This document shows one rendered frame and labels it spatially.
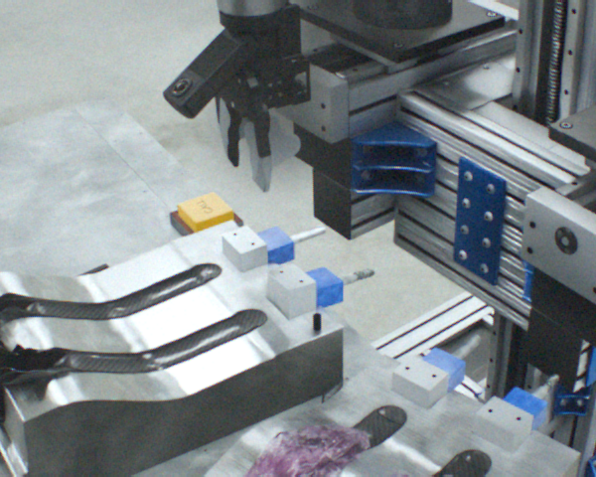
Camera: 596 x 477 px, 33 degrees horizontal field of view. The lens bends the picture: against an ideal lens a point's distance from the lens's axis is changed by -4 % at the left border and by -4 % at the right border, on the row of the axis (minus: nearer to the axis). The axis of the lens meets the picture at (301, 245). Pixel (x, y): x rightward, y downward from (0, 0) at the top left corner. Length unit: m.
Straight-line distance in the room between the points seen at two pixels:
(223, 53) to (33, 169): 0.67
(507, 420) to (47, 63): 3.27
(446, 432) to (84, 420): 0.37
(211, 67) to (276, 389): 0.36
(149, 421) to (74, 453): 0.09
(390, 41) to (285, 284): 0.45
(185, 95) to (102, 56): 3.01
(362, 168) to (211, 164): 1.78
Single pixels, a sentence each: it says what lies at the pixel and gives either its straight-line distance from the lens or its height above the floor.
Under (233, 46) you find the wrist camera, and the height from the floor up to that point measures 1.18.
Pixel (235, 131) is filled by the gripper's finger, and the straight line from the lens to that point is 1.22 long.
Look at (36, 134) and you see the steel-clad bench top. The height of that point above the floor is 0.80.
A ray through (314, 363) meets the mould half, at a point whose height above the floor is 0.85.
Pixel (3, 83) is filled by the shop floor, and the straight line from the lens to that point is 4.02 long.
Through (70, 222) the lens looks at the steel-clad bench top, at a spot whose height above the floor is 0.80.
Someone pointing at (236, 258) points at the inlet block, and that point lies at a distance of 1.26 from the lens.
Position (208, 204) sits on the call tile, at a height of 0.84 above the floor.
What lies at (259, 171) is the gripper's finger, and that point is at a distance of 1.17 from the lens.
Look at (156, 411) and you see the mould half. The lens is 1.10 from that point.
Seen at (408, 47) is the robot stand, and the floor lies 1.04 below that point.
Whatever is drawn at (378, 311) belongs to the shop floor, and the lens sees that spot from 2.63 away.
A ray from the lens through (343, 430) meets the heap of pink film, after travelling 1.03.
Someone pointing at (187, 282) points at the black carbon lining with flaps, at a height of 0.88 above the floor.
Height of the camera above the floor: 1.63
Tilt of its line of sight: 35 degrees down
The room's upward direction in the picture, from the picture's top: 2 degrees counter-clockwise
